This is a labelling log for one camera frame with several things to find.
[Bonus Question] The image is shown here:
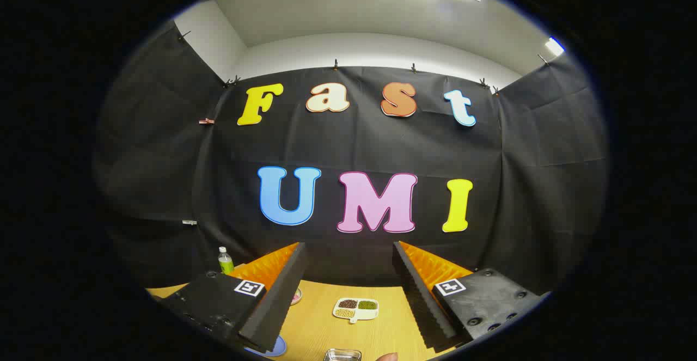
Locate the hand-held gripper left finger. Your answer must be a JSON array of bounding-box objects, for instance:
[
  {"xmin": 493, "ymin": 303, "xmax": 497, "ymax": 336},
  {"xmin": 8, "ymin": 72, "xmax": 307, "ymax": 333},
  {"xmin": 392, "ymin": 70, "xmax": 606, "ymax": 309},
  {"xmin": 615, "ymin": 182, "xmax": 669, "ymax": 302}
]
[{"xmin": 158, "ymin": 241, "xmax": 311, "ymax": 353}]

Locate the white compartment dish with beans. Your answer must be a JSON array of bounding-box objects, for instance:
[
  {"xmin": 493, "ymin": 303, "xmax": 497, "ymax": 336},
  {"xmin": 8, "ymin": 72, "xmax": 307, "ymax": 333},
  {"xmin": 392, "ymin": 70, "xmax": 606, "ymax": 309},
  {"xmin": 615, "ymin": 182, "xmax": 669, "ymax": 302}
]
[{"xmin": 332, "ymin": 297, "xmax": 380, "ymax": 324}]

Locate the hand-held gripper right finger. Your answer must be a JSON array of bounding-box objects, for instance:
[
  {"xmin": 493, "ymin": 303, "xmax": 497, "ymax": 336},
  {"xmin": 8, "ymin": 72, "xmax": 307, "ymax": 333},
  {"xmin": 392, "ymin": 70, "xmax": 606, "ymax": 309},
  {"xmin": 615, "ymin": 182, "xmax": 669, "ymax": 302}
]
[{"xmin": 392, "ymin": 240, "xmax": 551, "ymax": 351}]

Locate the blue plate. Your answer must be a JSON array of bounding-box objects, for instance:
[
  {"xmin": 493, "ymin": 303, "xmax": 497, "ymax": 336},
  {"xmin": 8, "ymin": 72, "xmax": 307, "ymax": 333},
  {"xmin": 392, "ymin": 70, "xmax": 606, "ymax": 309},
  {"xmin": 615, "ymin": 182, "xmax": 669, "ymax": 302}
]
[{"xmin": 245, "ymin": 335, "xmax": 288, "ymax": 358}]

